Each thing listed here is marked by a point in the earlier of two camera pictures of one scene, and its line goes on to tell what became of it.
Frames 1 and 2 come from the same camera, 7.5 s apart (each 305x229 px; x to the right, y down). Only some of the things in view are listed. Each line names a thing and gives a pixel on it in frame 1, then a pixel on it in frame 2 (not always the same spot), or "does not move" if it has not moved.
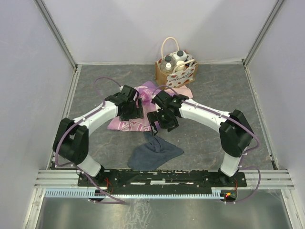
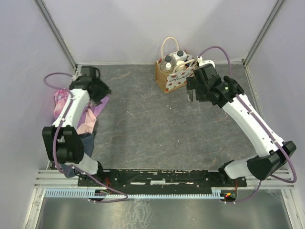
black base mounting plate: [162, 179] does not move
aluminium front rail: [269, 179] does not move
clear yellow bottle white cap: [168, 69] does not move
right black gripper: [152, 116] → [192, 84]
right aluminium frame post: [262, 33] does not move
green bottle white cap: [181, 67] does not move
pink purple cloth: [146, 91] → [87, 124]
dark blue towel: [149, 156] → [87, 140]
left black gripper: [137, 113] → [104, 90]
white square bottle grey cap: [180, 55] does not move
